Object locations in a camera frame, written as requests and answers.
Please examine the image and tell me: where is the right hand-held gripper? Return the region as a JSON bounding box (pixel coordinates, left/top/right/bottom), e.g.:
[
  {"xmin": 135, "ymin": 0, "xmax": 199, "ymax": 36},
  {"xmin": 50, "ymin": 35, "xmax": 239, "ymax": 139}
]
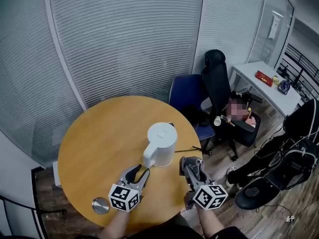
[{"xmin": 183, "ymin": 165, "xmax": 229, "ymax": 211}]

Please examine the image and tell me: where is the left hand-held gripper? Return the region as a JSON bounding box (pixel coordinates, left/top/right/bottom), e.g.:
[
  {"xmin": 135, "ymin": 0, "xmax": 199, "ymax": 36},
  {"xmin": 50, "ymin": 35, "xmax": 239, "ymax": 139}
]
[{"xmin": 108, "ymin": 165, "xmax": 151, "ymax": 213}]

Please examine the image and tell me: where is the white kettle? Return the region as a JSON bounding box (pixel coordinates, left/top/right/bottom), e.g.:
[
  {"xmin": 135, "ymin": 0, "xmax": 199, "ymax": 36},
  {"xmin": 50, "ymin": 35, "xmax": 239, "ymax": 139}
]
[{"xmin": 143, "ymin": 122, "xmax": 178, "ymax": 168}]

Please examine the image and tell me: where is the person's left forearm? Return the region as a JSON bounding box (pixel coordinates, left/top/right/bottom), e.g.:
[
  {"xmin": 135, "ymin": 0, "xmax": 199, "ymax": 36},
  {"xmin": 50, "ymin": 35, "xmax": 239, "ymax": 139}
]
[{"xmin": 99, "ymin": 209, "xmax": 132, "ymax": 239}]

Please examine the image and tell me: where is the person's right forearm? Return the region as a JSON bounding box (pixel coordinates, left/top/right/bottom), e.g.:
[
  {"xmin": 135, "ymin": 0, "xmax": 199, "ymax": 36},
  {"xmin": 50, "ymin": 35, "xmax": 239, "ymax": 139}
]
[{"xmin": 197, "ymin": 205, "xmax": 225, "ymax": 239}]

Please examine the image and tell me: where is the round metal lid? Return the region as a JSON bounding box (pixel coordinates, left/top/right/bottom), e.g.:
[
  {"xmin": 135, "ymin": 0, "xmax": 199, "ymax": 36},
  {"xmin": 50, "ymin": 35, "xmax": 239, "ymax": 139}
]
[{"xmin": 91, "ymin": 196, "xmax": 111, "ymax": 215}]

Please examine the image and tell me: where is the black round stool seat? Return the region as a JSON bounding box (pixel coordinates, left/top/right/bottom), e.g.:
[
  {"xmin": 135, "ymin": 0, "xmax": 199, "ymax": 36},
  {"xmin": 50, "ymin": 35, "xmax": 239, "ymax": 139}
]
[{"xmin": 234, "ymin": 176, "xmax": 283, "ymax": 211}]

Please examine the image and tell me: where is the person's black clothing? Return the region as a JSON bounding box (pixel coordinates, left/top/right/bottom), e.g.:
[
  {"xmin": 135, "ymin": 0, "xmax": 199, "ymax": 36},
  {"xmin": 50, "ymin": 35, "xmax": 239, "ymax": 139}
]
[{"xmin": 74, "ymin": 212, "xmax": 251, "ymax": 239}]

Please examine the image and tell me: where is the black bag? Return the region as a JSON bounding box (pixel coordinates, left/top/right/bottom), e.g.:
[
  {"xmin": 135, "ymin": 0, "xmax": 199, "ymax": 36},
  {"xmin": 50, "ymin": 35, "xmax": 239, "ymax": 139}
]
[{"xmin": 182, "ymin": 104, "xmax": 211, "ymax": 127}]

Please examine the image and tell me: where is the plastic bottle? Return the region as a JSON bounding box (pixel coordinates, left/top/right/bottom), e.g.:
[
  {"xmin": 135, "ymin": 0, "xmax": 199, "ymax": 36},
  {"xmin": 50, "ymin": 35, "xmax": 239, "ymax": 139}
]
[{"xmin": 220, "ymin": 115, "xmax": 235, "ymax": 127}]

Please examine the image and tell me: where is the white box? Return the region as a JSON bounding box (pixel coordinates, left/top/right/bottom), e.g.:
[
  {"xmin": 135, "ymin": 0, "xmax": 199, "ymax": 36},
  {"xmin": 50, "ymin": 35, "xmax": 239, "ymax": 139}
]
[{"xmin": 52, "ymin": 160, "xmax": 62, "ymax": 188}]

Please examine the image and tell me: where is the blue chair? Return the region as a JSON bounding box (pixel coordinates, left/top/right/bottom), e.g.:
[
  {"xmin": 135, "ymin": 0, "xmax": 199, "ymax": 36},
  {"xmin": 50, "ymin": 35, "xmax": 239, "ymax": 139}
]
[{"xmin": 168, "ymin": 74, "xmax": 216, "ymax": 145}]

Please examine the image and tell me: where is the black office chair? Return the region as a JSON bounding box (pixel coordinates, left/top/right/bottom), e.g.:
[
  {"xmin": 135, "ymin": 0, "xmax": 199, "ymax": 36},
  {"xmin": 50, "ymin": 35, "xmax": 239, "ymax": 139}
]
[{"xmin": 200, "ymin": 49, "xmax": 263, "ymax": 159}]

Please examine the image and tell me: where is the white desk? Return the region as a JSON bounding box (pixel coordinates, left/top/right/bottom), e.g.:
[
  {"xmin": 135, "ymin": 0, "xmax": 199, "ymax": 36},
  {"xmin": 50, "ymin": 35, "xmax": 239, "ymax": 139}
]
[{"xmin": 230, "ymin": 61, "xmax": 303, "ymax": 117}]

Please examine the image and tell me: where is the red box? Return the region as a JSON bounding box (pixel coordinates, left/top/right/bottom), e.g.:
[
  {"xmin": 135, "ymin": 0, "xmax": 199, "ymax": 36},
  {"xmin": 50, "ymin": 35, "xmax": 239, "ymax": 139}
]
[{"xmin": 254, "ymin": 70, "xmax": 274, "ymax": 87}]

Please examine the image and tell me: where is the round purple device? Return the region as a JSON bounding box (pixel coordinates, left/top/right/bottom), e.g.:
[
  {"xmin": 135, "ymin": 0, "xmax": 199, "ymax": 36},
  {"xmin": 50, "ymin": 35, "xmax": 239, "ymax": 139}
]
[{"xmin": 277, "ymin": 80, "xmax": 292, "ymax": 95}]

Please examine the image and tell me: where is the black railing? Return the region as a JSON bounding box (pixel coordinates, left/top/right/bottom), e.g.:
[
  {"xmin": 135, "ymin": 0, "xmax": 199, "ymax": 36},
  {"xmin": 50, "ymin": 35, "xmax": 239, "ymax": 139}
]
[{"xmin": 276, "ymin": 43, "xmax": 319, "ymax": 100}]

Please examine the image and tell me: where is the black cable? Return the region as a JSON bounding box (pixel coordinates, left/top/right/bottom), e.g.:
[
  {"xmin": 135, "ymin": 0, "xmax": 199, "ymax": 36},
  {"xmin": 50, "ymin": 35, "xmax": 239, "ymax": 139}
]
[{"xmin": 174, "ymin": 145, "xmax": 203, "ymax": 154}]

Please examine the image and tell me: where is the black metal frame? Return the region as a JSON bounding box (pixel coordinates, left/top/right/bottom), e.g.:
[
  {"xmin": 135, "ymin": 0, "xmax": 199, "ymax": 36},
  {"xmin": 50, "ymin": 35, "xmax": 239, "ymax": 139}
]
[{"xmin": 0, "ymin": 168, "xmax": 68, "ymax": 239}]

